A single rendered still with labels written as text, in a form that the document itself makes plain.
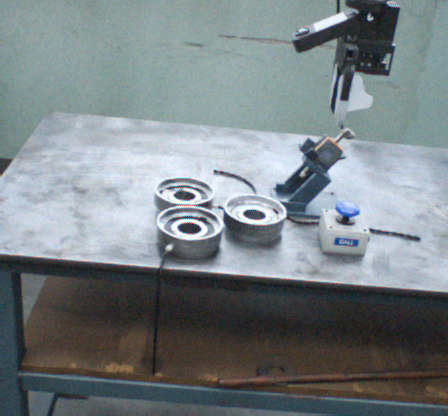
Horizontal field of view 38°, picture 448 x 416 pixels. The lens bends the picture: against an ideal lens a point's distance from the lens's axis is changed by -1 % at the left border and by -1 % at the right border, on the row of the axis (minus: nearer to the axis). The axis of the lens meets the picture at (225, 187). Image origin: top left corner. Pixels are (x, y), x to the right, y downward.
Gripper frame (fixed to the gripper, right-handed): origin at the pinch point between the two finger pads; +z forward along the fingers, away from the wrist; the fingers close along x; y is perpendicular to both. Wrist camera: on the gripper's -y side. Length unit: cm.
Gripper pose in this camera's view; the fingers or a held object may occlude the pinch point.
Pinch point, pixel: (334, 113)
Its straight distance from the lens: 115.9
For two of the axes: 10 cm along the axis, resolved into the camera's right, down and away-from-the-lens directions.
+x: -0.2, -4.5, 8.9
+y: 10.0, 0.8, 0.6
